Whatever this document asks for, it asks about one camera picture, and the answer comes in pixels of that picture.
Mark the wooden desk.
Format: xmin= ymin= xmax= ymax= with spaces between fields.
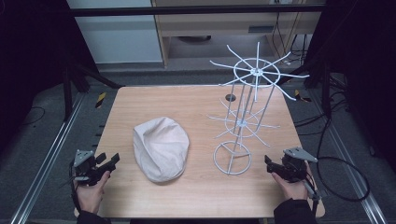
xmin=151 ymin=0 xmax=326 ymax=68

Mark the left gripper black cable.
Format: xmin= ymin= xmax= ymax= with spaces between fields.
xmin=61 ymin=161 xmax=80 ymax=216

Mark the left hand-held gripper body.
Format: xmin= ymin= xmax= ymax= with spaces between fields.
xmin=72 ymin=149 xmax=110 ymax=188

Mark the person's right hand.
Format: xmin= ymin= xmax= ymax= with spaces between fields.
xmin=271 ymin=172 xmax=310 ymax=202

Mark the thin black floor cable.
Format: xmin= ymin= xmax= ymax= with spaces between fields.
xmin=18 ymin=105 xmax=47 ymax=128

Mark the yellow black striped tape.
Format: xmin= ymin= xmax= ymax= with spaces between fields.
xmin=293 ymin=89 xmax=313 ymax=104

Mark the bundle of hanging cables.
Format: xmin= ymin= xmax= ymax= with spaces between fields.
xmin=271 ymin=11 xmax=310 ymax=67

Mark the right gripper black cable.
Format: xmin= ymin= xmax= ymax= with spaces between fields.
xmin=302 ymin=174 xmax=322 ymax=217

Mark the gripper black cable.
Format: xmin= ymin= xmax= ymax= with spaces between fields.
xmin=61 ymin=161 xmax=80 ymax=216
xmin=302 ymin=174 xmax=322 ymax=217

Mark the person's left hand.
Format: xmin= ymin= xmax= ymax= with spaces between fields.
xmin=76 ymin=170 xmax=112 ymax=216

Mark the aluminium floor rail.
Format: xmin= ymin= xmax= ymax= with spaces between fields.
xmin=306 ymin=88 xmax=389 ymax=224
xmin=9 ymin=92 xmax=87 ymax=224

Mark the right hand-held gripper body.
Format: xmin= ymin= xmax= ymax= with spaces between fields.
xmin=280 ymin=147 xmax=318 ymax=183

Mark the black looped floor cable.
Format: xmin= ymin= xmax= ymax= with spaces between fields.
xmin=293 ymin=90 xmax=372 ymax=203

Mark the black metal stand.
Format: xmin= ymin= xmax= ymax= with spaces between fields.
xmin=276 ymin=57 xmax=333 ymax=119
xmin=61 ymin=60 xmax=124 ymax=123

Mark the beige flat cap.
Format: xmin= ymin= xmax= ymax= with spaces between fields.
xmin=133 ymin=116 xmax=191 ymax=184

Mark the white wire hanging rack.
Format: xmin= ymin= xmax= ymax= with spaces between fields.
xmin=206 ymin=41 xmax=311 ymax=176

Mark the white cabinet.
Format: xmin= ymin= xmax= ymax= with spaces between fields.
xmin=65 ymin=0 xmax=163 ymax=65

